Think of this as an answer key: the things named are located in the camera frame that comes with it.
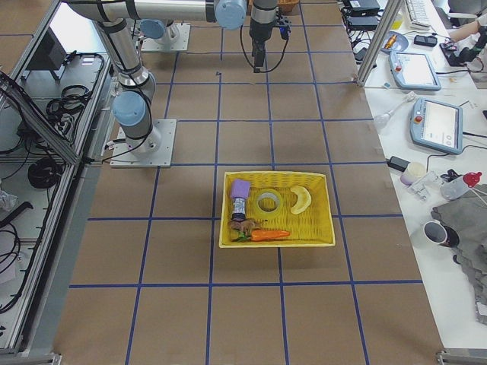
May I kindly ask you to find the grey cloth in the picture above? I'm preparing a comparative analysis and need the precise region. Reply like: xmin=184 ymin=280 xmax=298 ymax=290
xmin=431 ymin=192 xmax=486 ymax=324

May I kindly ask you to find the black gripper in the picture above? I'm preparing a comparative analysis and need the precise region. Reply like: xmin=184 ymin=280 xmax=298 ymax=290
xmin=250 ymin=34 xmax=266 ymax=73

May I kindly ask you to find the brown toy animal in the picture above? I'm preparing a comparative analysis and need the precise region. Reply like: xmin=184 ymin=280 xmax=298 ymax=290
xmin=229 ymin=219 xmax=262 ymax=236

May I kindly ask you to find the clear plastic bottle red cap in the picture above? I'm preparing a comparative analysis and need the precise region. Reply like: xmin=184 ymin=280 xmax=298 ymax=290
xmin=440 ymin=172 xmax=482 ymax=200

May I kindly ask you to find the yellow clear tape roll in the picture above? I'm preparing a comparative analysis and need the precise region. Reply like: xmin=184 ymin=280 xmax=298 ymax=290
xmin=254 ymin=189 xmax=283 ymax=219

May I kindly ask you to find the purple sponge block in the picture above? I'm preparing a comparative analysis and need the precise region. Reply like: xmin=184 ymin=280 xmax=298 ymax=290
xmin=230 ymin=179 xmax=251 ymax=199

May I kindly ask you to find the black electronics box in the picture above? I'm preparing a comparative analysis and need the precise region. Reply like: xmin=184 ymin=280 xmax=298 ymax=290
xmin=346 ymin=17 xmax=379 ymax=31

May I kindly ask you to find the brown wicker basket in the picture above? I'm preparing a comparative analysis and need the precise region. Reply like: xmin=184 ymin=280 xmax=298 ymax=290
xmin=278 ymin=0 xmax=300 ymax=14

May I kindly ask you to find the far teach pendant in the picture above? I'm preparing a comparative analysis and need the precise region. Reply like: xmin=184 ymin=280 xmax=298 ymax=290
xmin=389 ymin=51 xmax=441 ymax=91

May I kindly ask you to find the near teach pendant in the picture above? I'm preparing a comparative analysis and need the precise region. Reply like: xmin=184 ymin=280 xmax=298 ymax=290
xmin=409 ymin=98 xmax=463 ymax=154

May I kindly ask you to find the yellow plastic basket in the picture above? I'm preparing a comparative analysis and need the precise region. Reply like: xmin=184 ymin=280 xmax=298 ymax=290
xmin=218 ymin=171 xmax=336 ymax=249

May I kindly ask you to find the toy carrot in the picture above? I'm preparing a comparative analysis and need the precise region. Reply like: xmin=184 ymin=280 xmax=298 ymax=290
xmin=234 ymin=230 xmax=291 ymax=242

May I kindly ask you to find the aluminium frame post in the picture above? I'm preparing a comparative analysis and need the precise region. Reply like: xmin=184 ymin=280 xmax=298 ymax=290
xmin=356 ymin=0 xmax=403 ymax=87

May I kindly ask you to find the white black mug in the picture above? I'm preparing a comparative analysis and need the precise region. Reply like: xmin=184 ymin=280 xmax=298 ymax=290
xmin=422 ymin=221 xmax=460 ymax=248

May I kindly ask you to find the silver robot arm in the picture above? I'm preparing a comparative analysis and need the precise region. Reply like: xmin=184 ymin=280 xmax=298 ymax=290
xmin=66 ymin=1 xmax=247 ymax=160
xmin=166 ymin=1 xmax=291 ymax=73

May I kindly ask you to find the toy croissant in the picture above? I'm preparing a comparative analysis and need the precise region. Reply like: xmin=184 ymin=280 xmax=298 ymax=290
xmin=290 ymin=186 xmax=312 ymax=215

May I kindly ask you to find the grey bowl with item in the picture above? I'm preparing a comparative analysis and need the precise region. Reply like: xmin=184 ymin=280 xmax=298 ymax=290
xmin=380 ymin=31 xmax=409 ymax=53

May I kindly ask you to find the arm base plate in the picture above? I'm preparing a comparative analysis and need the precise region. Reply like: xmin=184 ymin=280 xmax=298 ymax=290
xmin=140 ymin=19 xmax=191 ymax=53
xmin=110 ymin=119 xmax=177 ymax=168

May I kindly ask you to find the teach pendant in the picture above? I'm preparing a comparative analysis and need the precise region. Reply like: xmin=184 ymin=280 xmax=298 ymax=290
xmin=409 ymin=98 xmax=463 ymax=154
xmin=389 ymin=51 xmax=441 ymax=91

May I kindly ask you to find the black power adapter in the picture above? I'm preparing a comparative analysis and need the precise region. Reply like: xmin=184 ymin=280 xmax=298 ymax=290
xmin=387 ymin=156 xmax=410 ymax=173

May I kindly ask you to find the lavender white jar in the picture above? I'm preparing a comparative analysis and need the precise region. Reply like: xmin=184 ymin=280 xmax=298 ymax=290
xmin=400 ymin=162 xmax=426 ymax=186

